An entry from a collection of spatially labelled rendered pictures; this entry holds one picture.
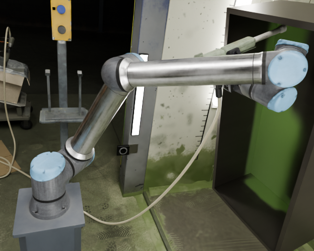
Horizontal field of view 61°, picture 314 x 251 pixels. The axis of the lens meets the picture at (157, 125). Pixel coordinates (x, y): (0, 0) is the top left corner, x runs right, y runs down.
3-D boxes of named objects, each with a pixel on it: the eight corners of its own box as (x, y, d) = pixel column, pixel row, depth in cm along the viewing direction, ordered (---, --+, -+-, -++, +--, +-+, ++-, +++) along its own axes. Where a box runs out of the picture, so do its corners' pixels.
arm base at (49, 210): (28, 222, 121) (26, 206, 117) (30, 194, 137) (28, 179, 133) (71, 216, 128) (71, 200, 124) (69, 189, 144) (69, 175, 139)
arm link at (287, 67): (82, 62, 90) (311, 45, 62) (103, 57, 101) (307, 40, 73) (89, 96, 94) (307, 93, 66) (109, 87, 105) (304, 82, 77)
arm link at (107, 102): (47, 165, 137) (109, 47, 97) (70, 150, 152) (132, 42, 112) (68, 185, 136) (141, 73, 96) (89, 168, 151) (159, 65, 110)
